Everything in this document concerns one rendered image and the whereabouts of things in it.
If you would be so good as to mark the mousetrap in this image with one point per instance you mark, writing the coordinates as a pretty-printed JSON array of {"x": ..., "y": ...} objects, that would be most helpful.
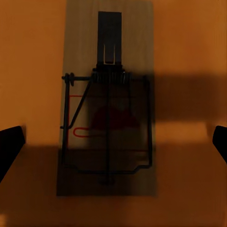
[{"x": 107, "y": 140}]

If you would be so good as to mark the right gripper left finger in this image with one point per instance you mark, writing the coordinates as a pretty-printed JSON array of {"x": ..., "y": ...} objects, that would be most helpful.
[{"x": 11, "y": 142}]

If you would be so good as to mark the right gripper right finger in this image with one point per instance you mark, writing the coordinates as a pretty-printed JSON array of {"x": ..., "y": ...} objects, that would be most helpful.
[{"x": 220, "y": 141}]

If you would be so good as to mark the cabinet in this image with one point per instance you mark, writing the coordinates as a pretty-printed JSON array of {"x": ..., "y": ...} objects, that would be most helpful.
[{"x": 190, "y": 59}]

